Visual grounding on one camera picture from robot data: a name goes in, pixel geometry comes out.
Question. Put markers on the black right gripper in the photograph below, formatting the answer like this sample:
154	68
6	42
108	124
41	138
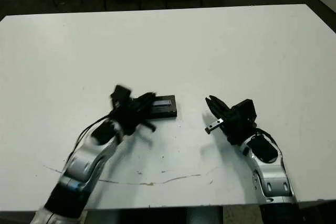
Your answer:
237	130

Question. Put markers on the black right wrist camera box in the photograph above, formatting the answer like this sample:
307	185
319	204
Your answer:
244	110

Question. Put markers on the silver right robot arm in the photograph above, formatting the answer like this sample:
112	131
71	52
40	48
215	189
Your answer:
270	176

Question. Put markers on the black box lid with label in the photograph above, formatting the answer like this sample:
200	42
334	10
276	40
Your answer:
165	111

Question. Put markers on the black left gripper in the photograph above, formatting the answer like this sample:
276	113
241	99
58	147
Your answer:
128	119

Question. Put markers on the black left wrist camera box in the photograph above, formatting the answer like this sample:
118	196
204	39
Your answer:
122	94

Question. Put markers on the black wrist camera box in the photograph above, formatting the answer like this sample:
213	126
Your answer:
122	94
244	110

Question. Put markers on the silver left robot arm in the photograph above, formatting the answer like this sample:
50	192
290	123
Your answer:
78	166

